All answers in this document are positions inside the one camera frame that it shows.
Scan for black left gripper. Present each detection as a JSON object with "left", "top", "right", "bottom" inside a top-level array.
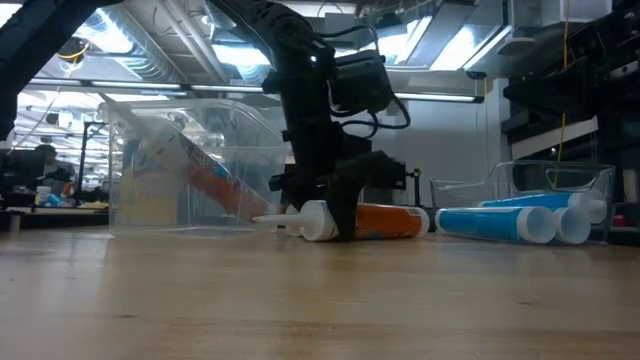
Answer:
[{"left": 269, "top": 124, "right": 407, "bottom": 242}]

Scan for orange white sealant tube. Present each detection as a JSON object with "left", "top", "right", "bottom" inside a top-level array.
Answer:
[
  {"left": 252, "top": 199, "right": 431, "bottom": 243},
  {"left": 99, "top": 94, "right": 274, "bottom": 221}
]

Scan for clear plastic bin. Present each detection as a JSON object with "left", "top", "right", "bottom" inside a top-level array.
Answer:
[
  {"left": 429, "top": 159, "right": 616, "bottom": 245},
  {"left": 102, "top": 97, "right": 291, "bottom": 239}
]

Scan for brown orange sealant tube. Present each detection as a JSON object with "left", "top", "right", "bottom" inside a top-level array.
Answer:
[{"left": 177, "top": 132, "right": 251, "bottom": 191}]

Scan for blue silicone sealant tube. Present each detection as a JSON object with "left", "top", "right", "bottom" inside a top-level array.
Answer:
[
  {"left": 434, "top": 205, "right": 558, "bottom": 245},
  {"left": 478, "top": 189, "right": 609, "bottom": 225},
  {"left": 553, "top": 207, "right": 592, "bottom": 245}
]

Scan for linear ceiling light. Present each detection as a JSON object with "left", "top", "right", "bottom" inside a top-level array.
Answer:
[{"left": 27, "top": 77, "right": 485, "bottom": 105}]

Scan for white board strip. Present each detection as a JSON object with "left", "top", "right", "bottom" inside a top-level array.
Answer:
[{"left": 509, "top": 115, "right": 600, "bottom": 161}]

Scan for black metal stand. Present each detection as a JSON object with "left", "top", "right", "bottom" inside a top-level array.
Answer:
[{"left": 74, "top": 121, "right": 110, "bottom": 206}]

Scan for person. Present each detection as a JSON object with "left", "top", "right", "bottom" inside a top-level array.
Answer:
[{"left": 34, "top": 143, "right": 77, "bottom": 197}]

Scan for black ceiling-hung device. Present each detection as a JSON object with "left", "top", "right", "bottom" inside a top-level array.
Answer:
[{"left": 57, "top": 37, "right": 91, "bottom": 64}]

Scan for black monitor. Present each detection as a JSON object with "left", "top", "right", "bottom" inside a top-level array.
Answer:
[{"left": 0, "top": 148, "right": 47, "bottom": 209}]

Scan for small black post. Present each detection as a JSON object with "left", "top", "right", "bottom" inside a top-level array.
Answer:
[{"left": 407, "top": 168, "right": 424, "bottom": 209}]

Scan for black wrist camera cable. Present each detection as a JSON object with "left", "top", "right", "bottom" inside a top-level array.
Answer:
[{"left": 319, "top": 24, "right": 412, "bottom": 140}]

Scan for large rectangular metal duct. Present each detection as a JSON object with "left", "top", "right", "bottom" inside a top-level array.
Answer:
[{"left": 399, "top": 0, "right": 511, "bottom": 71}]

